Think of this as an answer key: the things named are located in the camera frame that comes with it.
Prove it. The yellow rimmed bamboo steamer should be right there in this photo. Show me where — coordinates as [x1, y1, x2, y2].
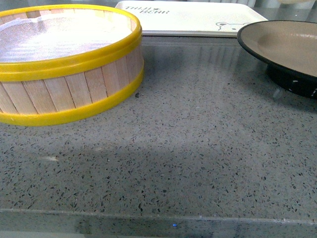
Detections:
[0, 4, 144, 126]

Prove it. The white steamed bun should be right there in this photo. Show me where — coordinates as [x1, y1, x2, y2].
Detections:
[278, 0, 316, 4]

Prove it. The white bear print tray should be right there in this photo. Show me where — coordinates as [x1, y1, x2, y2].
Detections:
[115, 0, 266, 38]

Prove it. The brown plate with black rim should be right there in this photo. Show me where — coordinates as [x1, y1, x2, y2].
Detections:
[237, 20, 317, 99]

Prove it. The white mesh steamer liner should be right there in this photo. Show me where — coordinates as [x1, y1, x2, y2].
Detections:
[0, 13, 132, 62]

